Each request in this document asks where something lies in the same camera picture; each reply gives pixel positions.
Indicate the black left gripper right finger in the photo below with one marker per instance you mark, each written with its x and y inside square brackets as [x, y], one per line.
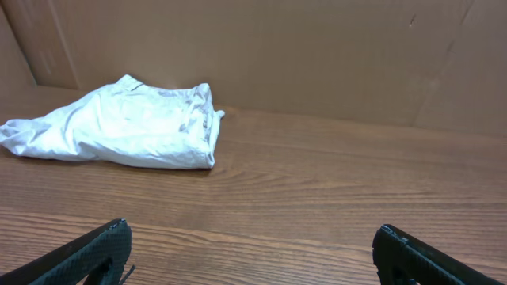
[402, 259]

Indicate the beige folded shorts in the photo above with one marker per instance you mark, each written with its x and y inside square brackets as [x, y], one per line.
[128, 123]

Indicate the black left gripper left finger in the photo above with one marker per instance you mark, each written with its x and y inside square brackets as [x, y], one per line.
[96, 258]

